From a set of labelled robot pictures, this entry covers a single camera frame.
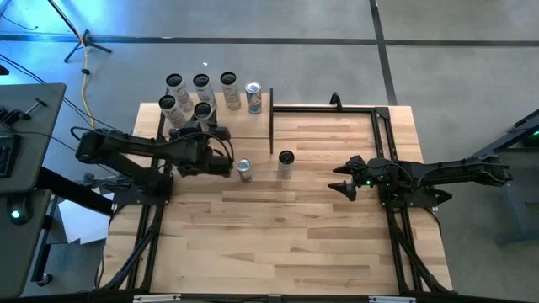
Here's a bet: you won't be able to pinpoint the black computer mouse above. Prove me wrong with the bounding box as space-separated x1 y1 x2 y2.
6 197 33 226

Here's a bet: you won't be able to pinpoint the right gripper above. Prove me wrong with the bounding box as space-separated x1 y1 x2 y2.
327 154 385 201

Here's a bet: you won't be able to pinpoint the black shelf support bar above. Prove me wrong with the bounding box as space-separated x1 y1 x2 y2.
269 87 275 156
151 86 174 140

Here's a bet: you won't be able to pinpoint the black desk clamp tool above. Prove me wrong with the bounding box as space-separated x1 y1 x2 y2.
0 96 49 126

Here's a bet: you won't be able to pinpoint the blue beverage can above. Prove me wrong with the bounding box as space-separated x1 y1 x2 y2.
244 81 264 115
235 157 253 184

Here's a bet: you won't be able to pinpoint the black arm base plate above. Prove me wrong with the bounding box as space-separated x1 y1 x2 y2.
112 187 172 206
376 174 439 210

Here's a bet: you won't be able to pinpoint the black desk leg with caster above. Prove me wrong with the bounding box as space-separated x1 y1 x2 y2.
29 197 56 288

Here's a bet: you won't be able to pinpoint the white Celsius beverage can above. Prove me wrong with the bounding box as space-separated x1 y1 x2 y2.
277 149 296 181
193 101 215 127
157 94 189 130

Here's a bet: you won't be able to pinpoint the white Tropical Vibe Celsius can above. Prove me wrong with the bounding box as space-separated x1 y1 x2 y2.
164 72 195 114

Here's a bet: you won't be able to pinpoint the black keyboard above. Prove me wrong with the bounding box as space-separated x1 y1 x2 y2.
0 133 21 178

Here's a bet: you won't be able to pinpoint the white paper sheets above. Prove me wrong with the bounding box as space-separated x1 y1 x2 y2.
57 197 114 246

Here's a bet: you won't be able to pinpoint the white can red stripe label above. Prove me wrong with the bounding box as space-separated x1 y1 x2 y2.
192 72 218 111

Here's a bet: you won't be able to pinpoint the black aluminium rig frame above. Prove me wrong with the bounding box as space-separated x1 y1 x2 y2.
94 104 456 303

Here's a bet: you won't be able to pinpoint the silver metal bracket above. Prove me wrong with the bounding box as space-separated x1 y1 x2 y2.
132 294 183 303
368 295 417 303

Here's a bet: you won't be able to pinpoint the white Arctic Vibe Celsius can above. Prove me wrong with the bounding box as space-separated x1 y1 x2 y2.
219 71 243 112

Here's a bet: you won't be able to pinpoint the grey metal cart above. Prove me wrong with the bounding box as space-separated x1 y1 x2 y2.
462 108 539 247

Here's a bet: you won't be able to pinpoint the black tripod stand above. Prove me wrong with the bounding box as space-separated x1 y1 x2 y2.
45 0 114 64

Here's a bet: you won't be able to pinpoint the black diagonal desk beam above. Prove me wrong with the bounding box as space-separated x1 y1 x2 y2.
36 167 115 216

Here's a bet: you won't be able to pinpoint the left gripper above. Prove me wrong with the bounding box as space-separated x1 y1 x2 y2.
168 109 232 143

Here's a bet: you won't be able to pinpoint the yellow floor cable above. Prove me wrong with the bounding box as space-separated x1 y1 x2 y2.
79 37 99 130

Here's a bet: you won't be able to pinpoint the grey desk top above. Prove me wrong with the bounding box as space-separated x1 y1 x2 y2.
0 189 52 300
0 82 67 194

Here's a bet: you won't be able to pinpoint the black floor cable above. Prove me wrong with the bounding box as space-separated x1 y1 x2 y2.
0 53 132 142

